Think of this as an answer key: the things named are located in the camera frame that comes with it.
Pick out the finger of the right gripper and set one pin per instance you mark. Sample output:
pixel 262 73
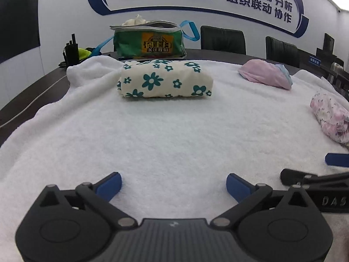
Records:
pixel 291 177
pixel 337 159

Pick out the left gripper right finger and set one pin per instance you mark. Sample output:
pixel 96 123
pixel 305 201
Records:
pixel 250 198

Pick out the black wall screen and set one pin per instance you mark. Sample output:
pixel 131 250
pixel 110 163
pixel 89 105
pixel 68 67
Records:
pixel 19 27

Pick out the white terry towel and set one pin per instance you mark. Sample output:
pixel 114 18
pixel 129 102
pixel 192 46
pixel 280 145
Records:
pixel 173 154

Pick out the pink floral garment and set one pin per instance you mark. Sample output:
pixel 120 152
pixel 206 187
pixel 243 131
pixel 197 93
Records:
pixel 331 116

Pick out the black office chair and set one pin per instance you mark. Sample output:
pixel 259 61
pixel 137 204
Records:
pixel 282 52
pixel 222 40

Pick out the yellow-green object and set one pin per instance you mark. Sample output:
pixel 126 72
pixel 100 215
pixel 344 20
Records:
pixel 83 53

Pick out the green zipper bag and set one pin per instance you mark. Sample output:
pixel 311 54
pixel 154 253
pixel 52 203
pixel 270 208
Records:
pixel 151 40

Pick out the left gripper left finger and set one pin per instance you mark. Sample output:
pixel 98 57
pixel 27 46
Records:
pixel 97 197

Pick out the cream green-flower garment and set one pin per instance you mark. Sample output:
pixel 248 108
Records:
pixel 164 79

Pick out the black walkie-talkie charger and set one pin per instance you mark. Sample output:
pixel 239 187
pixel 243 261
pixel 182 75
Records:
pixel 70 54

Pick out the pink garment blue trim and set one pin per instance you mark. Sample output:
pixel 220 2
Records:
pixel 260 71

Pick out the cream cloth on chair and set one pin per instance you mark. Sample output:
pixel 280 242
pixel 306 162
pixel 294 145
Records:
pixel 138 20

